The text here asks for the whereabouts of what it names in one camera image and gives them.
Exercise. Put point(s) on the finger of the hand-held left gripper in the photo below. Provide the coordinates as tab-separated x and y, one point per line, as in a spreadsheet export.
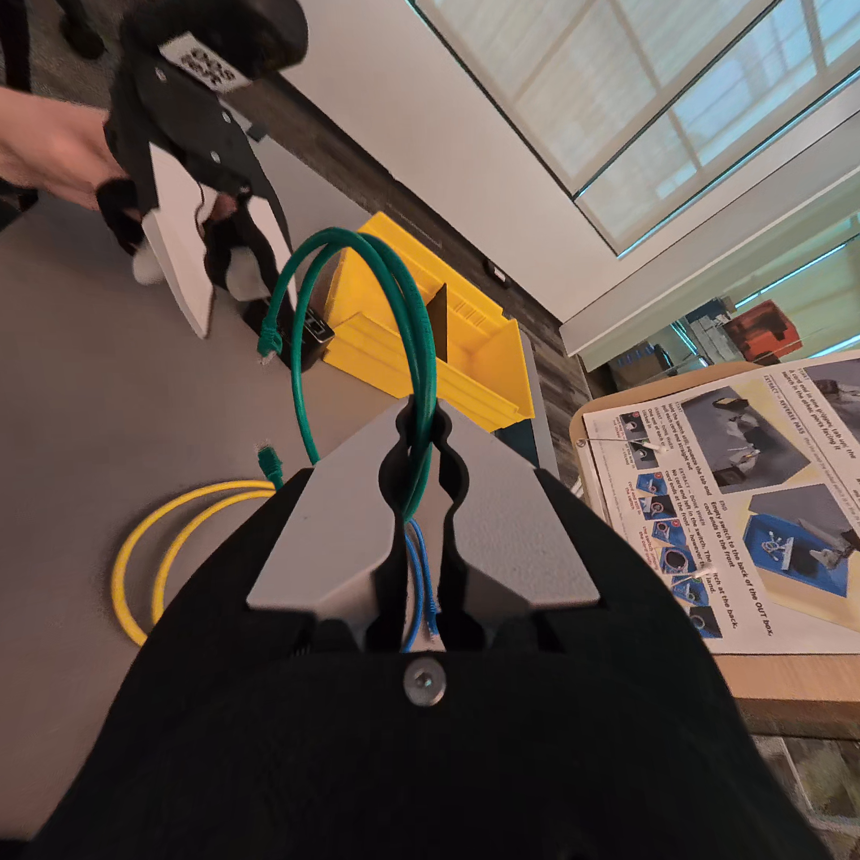
178	248
272	232

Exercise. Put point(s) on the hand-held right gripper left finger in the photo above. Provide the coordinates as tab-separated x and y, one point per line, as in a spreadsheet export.
322	537

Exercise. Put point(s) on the large glass window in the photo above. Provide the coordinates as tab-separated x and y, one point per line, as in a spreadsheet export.
638	80

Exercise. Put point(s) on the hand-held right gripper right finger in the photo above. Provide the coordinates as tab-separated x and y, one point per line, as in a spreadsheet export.
517	551

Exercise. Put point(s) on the black network switch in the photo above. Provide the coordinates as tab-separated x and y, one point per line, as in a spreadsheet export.
306	336

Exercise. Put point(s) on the printed instruction sheet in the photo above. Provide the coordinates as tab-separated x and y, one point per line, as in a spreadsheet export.
712	537

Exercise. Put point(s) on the person's left hand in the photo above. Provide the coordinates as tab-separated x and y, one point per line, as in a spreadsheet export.
60	148

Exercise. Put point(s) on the red plastic case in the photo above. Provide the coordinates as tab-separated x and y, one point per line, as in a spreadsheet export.
762	332

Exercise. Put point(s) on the yellow plastic bin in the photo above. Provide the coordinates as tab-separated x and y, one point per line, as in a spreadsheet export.
490	363

